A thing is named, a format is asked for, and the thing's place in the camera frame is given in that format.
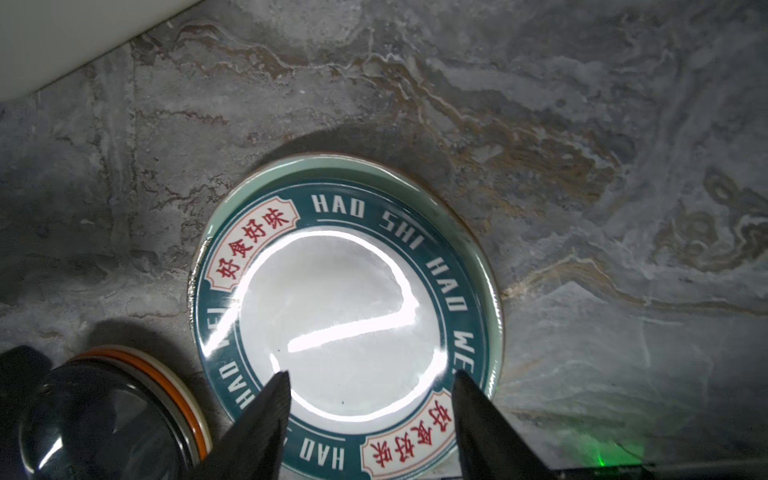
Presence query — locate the green rimmed lettered plate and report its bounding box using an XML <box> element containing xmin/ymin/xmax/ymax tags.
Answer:
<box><xmin>188</xmin><ymin>154</ymin><xmax>504</xmax><ymax>479</ymax></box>

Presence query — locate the black plate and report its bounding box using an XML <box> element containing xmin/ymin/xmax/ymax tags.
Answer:
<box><xmin>18</xmin><ymin>345</ymin><xmax>213</xmax><ymax>479</ymax></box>

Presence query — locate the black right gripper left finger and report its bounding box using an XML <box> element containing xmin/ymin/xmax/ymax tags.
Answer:
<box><xmin>190</xmin><ymin>371</ymin><xmax>291</xmax><ymax>480</ymax></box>

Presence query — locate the white plastic bin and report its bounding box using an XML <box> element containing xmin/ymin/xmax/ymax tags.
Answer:
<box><xmin>1</xmin><ymin>0</ymin><xmax>194</xmax><ymax>101</ymax></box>

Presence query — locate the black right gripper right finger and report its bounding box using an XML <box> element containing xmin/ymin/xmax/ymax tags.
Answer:
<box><xmin>452</xmin><ymin>370</ymin><xmax>555</xmax><ymax>479</ymax></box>

